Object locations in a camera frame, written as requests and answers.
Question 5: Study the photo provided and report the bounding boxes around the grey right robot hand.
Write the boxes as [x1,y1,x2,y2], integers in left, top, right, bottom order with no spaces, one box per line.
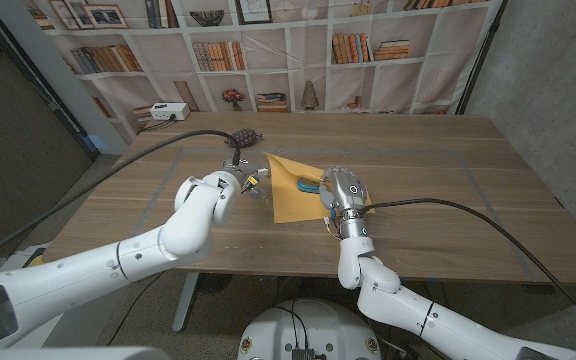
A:
[318,166,369,212]

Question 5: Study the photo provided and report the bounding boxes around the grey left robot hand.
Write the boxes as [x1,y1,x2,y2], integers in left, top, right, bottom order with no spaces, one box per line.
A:
[221,158,272,204]

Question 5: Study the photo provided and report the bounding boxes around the small blue box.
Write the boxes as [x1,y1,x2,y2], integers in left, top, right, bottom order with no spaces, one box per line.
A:
[296,177,325,195]

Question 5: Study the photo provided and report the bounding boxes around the yellow-orange paper envelope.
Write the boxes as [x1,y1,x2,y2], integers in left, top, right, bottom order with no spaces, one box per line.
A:
[264,152,375,225]

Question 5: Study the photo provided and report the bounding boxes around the purple toy grapes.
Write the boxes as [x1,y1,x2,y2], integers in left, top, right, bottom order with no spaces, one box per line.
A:
[223,128,263,149]

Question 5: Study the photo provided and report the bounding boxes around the white power strip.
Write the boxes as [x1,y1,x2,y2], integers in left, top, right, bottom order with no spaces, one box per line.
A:
[149,102,191,122]

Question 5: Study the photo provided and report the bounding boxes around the printed bookshelf backdrop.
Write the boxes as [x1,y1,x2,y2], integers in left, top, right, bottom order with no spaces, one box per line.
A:
[22,0,502,146]

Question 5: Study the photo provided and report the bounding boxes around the white table leg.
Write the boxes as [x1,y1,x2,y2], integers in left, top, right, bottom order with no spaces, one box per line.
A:
[172,272,202,334]

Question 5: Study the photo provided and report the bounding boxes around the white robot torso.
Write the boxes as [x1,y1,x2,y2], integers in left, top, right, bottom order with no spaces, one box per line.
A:
[237,298,383,360]

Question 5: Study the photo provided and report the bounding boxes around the black backdrop stand pole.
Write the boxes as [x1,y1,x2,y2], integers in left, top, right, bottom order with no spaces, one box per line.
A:
[455,0,509,115]

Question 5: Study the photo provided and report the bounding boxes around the yellow and black pad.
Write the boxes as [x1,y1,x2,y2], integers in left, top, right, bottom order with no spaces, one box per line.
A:
[20,247,47,269]

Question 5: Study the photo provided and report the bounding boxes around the black power strip cable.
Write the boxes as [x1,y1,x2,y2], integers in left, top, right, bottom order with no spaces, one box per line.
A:
[140,117,177,133]

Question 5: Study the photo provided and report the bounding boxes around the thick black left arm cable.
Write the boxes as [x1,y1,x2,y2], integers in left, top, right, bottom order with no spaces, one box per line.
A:
[0,129,243,268]

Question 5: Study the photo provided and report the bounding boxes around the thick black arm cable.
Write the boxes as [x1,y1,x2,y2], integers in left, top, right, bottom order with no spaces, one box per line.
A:
[0,129,243,268]
[362,197,576,342]

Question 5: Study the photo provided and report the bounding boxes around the black torso cable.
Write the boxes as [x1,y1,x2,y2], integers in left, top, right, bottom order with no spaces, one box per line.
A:
[272,299,310,351]

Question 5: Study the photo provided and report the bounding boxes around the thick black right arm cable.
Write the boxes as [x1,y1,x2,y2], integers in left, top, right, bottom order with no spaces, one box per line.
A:
[362,197,576,342]

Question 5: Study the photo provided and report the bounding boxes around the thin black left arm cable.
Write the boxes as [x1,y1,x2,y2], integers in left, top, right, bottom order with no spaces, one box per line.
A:
[106,272,167,347]

